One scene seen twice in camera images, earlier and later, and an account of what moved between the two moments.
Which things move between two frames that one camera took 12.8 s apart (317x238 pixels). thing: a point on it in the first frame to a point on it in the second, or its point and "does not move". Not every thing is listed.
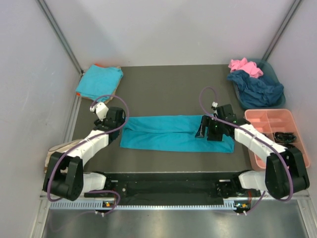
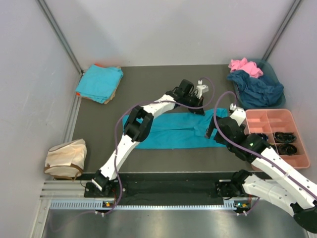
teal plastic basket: [267, 70] does not move
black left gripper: [99, 122] to [197, 102]
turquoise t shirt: [170, 133] does not move
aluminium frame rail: [46, 12] does not move
